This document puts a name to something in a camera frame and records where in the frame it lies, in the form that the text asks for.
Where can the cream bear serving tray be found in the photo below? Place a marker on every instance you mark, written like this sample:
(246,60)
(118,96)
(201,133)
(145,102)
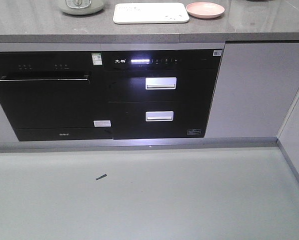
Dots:
(150,13)

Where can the pink round plate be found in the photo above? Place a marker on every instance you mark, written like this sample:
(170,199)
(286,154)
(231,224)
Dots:
(205,10)

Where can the black drawer sterilizer cabinet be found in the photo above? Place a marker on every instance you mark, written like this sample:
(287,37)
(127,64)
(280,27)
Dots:
(160,94)

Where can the small black floor scrap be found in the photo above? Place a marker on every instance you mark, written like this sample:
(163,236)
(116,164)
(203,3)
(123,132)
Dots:
(100,177)

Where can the black built-in dishwasher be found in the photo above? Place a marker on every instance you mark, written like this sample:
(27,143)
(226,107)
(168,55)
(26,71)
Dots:
(54,96)

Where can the grey cabinet door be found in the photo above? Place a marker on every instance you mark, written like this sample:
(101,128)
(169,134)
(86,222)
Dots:
(256,85)

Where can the pale green electric pot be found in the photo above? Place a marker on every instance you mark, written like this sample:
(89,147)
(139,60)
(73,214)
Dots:
(80,7)

